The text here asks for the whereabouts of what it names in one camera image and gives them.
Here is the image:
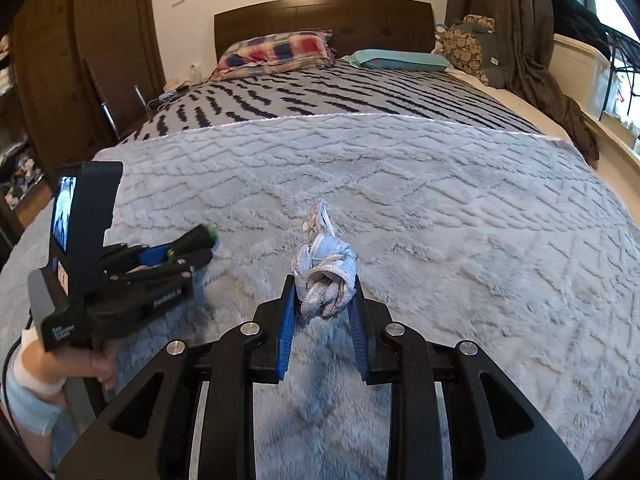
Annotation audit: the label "cream bed sheet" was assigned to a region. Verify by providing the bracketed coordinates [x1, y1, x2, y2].
[447, 70, 622, 197]

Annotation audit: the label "brown patterned bag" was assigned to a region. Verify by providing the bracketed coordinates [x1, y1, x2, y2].
[434, 14, 507, 87]

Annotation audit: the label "plaid pillow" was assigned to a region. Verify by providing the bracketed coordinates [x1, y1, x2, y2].
[210, 30, 337, 82]

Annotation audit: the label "charger cables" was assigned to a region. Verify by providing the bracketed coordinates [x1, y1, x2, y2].
[150, 77, 202, 111]

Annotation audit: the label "shelf with clothes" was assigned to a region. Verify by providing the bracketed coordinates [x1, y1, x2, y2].
[0, 34, 47, 213]

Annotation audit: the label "teal pillow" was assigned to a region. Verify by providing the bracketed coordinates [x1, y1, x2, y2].
[342, 49, 454, 72]

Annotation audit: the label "white storage box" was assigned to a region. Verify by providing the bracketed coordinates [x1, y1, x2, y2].
[550, 34, 621, 117]

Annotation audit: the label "striped bed cover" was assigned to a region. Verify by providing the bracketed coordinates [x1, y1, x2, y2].
[117, 57, 547, 147]

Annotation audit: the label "dark wooden headboard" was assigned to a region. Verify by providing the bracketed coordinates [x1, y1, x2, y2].
[214, 0, 435, 69]

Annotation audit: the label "black metal rack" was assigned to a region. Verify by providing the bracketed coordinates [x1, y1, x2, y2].
[600, 27, 640, 127]

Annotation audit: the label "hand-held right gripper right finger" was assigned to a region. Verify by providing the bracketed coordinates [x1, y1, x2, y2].
[347, 277, 585, 480]

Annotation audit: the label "black jacket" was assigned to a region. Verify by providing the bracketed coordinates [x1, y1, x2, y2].
[550, 0, 614, 59]

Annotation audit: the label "brown wooden wardrobe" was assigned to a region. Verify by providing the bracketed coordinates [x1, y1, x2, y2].
[10, 0, 167, 177]

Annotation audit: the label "grey knotted cloth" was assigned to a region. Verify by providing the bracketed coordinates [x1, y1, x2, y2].
[291, 199, 360, 322]

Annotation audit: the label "grey fluffy blanket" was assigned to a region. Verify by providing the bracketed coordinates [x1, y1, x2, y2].
[0, 112, 640, 480]

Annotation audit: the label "brown curtain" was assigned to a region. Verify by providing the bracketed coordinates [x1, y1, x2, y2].
[445, 0, 601, 167]

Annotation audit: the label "black cable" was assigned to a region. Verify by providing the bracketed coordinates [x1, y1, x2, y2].
[0, 329, 32, 413]

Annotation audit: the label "person's left hand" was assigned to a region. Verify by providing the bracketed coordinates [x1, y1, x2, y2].
[88, 341, 119, 392]

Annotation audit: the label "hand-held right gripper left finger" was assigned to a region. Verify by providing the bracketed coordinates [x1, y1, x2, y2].
[56, 274, 297, 480]

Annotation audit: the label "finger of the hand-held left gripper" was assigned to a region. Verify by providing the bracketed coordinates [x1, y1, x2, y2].
[102, 241, 173, 273]
[99, 255, 212, 314]

